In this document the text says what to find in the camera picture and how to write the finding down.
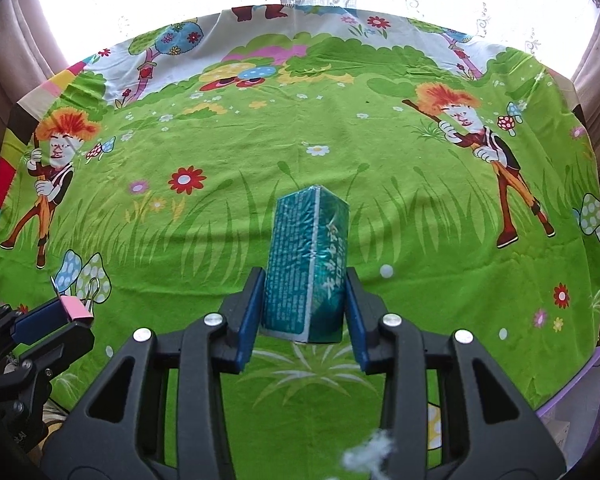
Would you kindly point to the green cartoon printed tablecloth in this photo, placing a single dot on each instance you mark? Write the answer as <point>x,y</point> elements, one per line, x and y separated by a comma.
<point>230,220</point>

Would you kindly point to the pink binder clip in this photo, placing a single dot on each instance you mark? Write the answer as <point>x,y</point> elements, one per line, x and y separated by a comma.
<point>77,309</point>

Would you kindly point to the purple plastic bin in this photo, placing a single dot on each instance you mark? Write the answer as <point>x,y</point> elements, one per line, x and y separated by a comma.
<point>580,395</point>

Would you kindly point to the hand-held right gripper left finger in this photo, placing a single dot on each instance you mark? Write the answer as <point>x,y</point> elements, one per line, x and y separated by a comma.
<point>250,310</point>

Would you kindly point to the teal box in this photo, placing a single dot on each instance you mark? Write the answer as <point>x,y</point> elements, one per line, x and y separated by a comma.
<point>305,260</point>

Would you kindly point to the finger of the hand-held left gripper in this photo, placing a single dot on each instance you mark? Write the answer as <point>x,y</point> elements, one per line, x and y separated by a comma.
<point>67,347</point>
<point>37,321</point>

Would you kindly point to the white fluff tuft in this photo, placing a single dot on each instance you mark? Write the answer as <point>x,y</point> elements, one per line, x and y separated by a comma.
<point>375,452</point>

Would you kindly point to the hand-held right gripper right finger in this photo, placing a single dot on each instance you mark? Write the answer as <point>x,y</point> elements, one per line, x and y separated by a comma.
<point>356,315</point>

